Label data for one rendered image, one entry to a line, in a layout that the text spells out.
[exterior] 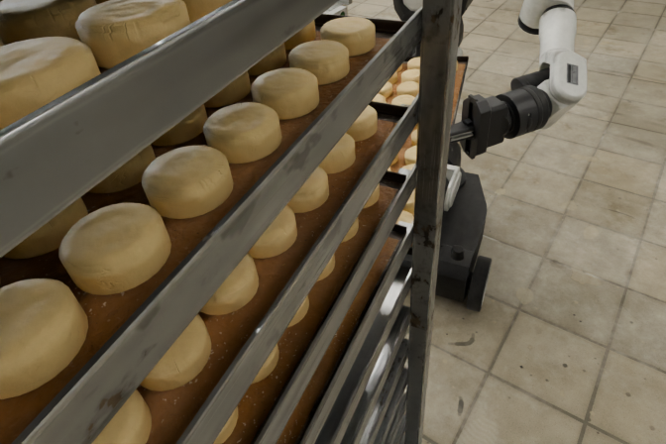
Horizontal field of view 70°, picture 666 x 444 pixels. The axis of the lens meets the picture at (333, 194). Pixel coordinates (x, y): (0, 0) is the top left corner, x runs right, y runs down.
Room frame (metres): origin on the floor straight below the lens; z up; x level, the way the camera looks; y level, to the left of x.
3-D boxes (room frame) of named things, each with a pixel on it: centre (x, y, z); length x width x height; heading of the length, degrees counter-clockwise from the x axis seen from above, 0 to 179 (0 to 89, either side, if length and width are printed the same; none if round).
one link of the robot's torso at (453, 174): (1.48, -0.39, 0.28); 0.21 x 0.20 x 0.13; 152
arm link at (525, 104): (0.78, -0.32, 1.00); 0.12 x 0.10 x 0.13; 109
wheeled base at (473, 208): (1.45, -0.38, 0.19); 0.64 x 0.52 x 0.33; 152
